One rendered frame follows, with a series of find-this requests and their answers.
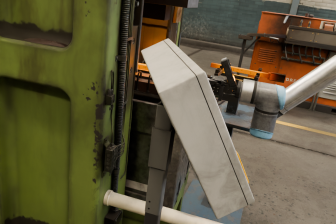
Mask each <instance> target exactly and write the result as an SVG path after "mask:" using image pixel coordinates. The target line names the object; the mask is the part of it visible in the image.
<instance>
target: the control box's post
mask: <svg viewBox="0 0 336 224"><path fill-rule="evenodd" d="M154 127H155V128H157V129H162V130H166V131H171V130H172V128H173V126H172V124H171V121H170V118H169V116H168V113H167V111H166V109H165V107H164V105H163V103H162V101H160V102H159V103H158V104H157V109H156V117H155V126H154ZM167 174H168V168H167V170H166V171H164V170H160V169H157V168H153V167H150V168H149V176H148V185H147V193H146V202H145V210H144V211H145V215H144V223H143V224H160V220H161V213H162V208H163V203H164V196H165V188H166V181H167Z"/></svg>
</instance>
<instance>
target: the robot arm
mask: <svg viewBox="0 0 336 224"><path fill-rule="evenodd" d="M220 63H221V66H222V68H223V69H224V72H225V75H226V78H225V77H222V76H215V75H211V77H210V79H209V78H208V80H209V83H210V85H211V88H212V91H213V93H214V96H216V97H217V98H218V99H216V100H217V101H222V100H224V101H229V102H234V103H237V100H238V98H239V101H240V102H245V103H250V104H254V105H255V108H254V112H253V117H252V121H251V125H250V128H249V129H250V130H249V133H250V134H251V135H252V136H254V137H256V138H259V139H264V140H268V139H271V138H272V136H273V132H274V129H275V125H276V121H277V118H279V117H281V116H282V115H284V114H285V113H286V112H288V111H289V110H291V109H292V108H294V107H296V106H297V105H299V104H300V103H302V102H304V101H305V100H307V99H308V98H310V97H312V96H313V95H315V94H316V93H318V92H320V91H321V90H323V89H324V88H326V87H328V86H329V85H331V84H332V83H334V82H336V55H334V56H333V57H331V58H330V59H328V60H327V61H325V62H324V63H322V64H321V65H319V66H318V67H316V68H315V69H313V70H312V71H310V72H309V73H307V74H306V75H304V76H303V77H301V78H300V79H298V80H297V81H295V82H294V83H292V84H291V85H289V86H288V87H286V88H285V87H284V86H281V85H277V84H271V83H265V82H260V81H254V80H249V79H243V82H242V81H241V80H239V81H238V85H237V83H236V80H235V77H234V74H233V71H232V68H231V62H230V60H229V59H228V58H227V57H226V58H223V59H222V60H221V62H220Z"/></svg>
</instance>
